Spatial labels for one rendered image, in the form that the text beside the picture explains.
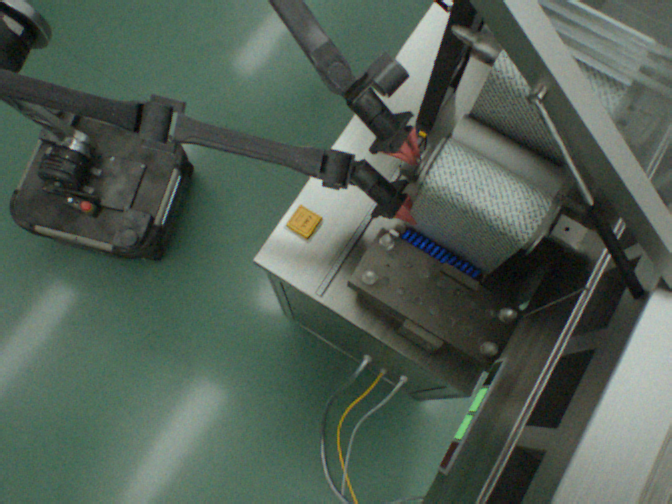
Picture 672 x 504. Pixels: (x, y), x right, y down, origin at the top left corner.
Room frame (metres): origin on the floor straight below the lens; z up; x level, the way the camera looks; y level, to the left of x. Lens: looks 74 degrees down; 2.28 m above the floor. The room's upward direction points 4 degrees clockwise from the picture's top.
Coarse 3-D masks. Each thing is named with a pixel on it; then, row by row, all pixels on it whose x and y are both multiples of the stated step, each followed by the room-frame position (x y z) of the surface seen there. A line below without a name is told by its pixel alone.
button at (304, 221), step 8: (304, 208) 0.51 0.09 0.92; (296, 216) 0.48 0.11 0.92; (304, 216) 0.49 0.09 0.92; (312, 216) 0.49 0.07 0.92; (320, 216) 0.49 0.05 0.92; (288, 224) 0.46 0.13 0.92; (296, 224) 0.46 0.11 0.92; (304, 224) 0.46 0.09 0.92; (312, 224) 0.47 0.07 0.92; (296, 232) 0.45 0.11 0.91; (304, 232) 0.44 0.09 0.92; (312, 232) 0.45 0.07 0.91
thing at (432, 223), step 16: (416, 208) 0.44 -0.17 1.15; (432, 208) 0.43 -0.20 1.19; (432, 224) 0.42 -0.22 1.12; (448, 224) 0.40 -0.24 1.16; (432, 240) 0.41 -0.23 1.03; (448, 240) 0.39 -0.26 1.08; (464, 240) 0.38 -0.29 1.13; (480, 240) 0.37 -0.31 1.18; (464, 256) 0.37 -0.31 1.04; (480, 256) 0.36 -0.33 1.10; (496, 256) 0.34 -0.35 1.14
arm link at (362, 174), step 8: (360, 160) 0.55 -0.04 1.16; (352, 168) 0.52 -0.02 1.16; (360, 168) 0.51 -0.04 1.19; (368, 168) 0.52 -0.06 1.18; (352, 176) 0.50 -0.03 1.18; (360, 176) 0.50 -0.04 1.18; (368, 176) 0.50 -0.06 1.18; (376, 176) 0.50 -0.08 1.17; (360, 184) 0.49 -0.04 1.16; (368, 184) 0.48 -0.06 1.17; (376, 184) 0.49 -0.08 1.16
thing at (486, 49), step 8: (488, 32) 0.75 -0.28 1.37; (480, 40) 0.73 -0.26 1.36; (488, 40) 0.73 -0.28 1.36; (496, 40) 0.73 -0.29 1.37; (472, 48) 0.72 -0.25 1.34; (480, 48) 0.72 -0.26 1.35; (488, 48) 0.71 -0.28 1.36; (496, 48) 0.71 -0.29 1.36; (472, 56) 0.72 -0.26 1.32; (480, 56) 0.71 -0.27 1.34; (488, 56) 0.70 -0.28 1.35; (496, 56) 0.70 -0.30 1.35; (488, 64) 0.70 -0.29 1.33
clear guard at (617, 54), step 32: (544, 0) 0.35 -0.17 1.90; (576, 0) 0.37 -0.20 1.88; (608, 0) 0.39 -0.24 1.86; (640, 0) 0.41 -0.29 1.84; (576, 32) 0.34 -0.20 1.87; (608, 32) 0.36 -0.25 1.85; (640, 32) 0.38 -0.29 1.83; (576, 64) 0.32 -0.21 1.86; (608, 64) 0.33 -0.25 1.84; (640, 64) 0.35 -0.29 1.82; (608, 96) 0.31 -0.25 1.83; (640, 96) 0.32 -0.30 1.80; (640, 128) 0.30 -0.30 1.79; (640, 160) 0.27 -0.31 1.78
